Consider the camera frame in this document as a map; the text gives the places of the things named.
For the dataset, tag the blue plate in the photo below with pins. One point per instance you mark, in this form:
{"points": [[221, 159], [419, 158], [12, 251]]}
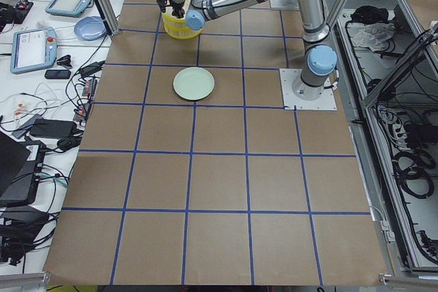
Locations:
{"points": [[90, 28]]}

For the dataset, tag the black phone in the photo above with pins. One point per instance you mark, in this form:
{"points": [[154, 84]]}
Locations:
{"points": [[57, 74]]}

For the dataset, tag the teach pendant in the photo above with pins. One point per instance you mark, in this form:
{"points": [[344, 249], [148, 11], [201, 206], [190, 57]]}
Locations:
{"points": [[70, 8], [32, 50]]}

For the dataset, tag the upper teach pendant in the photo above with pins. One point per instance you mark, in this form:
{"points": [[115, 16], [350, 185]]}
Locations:
{"points": [[70, 8]]}

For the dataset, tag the white crumpled cloth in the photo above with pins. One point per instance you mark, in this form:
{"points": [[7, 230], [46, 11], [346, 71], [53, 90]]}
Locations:
{"points": [[374, 37]]}

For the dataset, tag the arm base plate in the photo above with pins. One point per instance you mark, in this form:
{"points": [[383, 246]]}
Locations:
{"points": [[301, 97], [284, 5]]}

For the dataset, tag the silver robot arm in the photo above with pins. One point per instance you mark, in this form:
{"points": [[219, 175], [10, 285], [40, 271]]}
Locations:
{"points": [[320, 59]]}

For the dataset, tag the black power adapter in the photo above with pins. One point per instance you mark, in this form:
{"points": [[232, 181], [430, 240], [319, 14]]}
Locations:
{"points": [[54, 129]]}

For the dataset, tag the light green plate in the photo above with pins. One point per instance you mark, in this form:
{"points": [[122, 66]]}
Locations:
{"points": [[193, 83]]}

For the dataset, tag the black laptop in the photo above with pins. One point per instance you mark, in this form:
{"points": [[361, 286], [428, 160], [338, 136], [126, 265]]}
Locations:
{"points": [[21, 162]]}

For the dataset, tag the lower teach pendant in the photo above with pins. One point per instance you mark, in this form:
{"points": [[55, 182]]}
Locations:
{"points": [[32, 50]]}

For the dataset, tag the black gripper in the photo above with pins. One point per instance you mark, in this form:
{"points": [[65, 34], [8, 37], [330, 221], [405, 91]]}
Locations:
{"points": [[176, 7]]}

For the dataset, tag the small black power brick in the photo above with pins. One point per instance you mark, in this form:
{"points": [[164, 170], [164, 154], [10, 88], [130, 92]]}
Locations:
{"points": [[90, 69]]}

